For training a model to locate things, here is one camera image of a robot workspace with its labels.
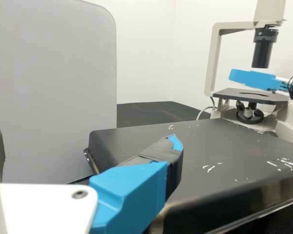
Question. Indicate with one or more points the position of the white box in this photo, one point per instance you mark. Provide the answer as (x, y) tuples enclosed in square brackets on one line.
[(51, 85)]

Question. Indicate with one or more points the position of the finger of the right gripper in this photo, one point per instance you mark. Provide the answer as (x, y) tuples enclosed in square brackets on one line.
[(251, 78)]

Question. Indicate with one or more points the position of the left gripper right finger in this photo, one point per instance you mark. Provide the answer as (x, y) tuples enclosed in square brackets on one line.
[(134, 185)]

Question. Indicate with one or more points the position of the black tray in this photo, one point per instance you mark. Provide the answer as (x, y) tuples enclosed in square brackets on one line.
[(234, 156)]

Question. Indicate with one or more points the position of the cream microscope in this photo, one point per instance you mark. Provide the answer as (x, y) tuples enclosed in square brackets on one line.
[(213, 61)]

